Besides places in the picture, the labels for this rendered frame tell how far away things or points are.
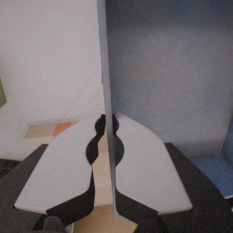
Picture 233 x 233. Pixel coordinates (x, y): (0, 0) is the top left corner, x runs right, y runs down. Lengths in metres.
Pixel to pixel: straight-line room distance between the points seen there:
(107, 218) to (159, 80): 0.78
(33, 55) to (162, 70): 0.45
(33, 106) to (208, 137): 0.52
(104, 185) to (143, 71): 0.45
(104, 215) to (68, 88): 0.60
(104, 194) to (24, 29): 0.55
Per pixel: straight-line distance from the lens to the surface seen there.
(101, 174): 0.54
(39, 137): 0.59
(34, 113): 0.64
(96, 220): 0.90
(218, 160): 0.25
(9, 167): 0.77
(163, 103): 0.19
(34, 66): 0.58
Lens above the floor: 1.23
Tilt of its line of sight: 61 degrees down
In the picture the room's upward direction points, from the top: 172 degrees clockwise
